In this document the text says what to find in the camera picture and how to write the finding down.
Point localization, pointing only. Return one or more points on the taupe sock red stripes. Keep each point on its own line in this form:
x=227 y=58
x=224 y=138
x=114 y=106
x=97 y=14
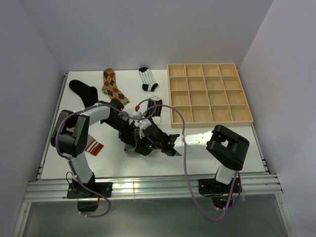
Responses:
x=93 y=146

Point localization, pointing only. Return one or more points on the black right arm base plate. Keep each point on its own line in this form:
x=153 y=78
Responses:
x=209 y=187

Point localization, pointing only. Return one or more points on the wooden compartment tray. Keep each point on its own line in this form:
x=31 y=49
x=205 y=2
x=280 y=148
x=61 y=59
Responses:
x=207 y=94

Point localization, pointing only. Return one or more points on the grey sock with black stripes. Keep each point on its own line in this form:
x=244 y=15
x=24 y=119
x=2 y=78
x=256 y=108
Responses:
x=130 y=150

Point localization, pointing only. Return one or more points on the black pinstriped sock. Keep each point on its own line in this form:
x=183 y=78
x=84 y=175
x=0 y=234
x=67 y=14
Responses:
x=153 y=114

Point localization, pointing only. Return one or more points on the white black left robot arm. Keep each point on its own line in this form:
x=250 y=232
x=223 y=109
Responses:
x=70 y=135

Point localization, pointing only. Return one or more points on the aluminium table edge rail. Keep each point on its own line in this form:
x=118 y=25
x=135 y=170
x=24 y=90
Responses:
x=147 y=188

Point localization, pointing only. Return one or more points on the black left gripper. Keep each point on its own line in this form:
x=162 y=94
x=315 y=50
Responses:
x=127 y=135

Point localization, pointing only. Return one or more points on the black box under rail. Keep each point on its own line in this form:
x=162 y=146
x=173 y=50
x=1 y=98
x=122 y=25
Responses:
x=87 y=206

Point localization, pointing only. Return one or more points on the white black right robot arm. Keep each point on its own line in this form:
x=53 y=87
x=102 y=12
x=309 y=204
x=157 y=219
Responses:
x=228 y=147

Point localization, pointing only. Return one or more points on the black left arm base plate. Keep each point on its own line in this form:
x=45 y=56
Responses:
x=94 y=190

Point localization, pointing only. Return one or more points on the black sock white stripes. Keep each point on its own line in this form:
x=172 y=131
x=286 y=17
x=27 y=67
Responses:
x=88 y=94

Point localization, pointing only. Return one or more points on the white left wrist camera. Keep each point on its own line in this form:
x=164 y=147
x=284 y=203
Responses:
x=136 y=117

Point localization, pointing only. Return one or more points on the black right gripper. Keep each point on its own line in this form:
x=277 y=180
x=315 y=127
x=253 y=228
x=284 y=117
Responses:
x=140 y=147

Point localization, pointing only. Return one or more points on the white sock black toe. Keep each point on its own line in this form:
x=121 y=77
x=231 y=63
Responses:
x=148 y=82

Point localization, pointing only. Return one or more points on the brown orange argyle sock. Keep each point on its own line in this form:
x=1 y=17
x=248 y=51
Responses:
x=110 y=87

